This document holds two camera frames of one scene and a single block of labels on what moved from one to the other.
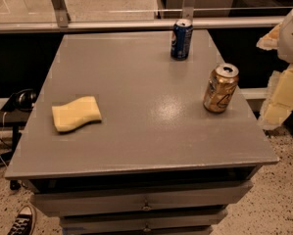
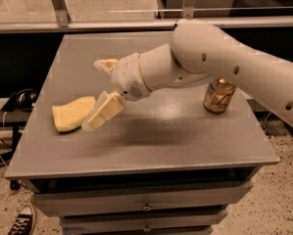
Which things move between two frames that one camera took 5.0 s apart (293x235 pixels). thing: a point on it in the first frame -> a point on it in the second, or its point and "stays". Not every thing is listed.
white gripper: (291, 38) -> (127, 76)
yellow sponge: (74, 113) stays
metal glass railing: (22, 8) stays
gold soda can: (220, 87) stays
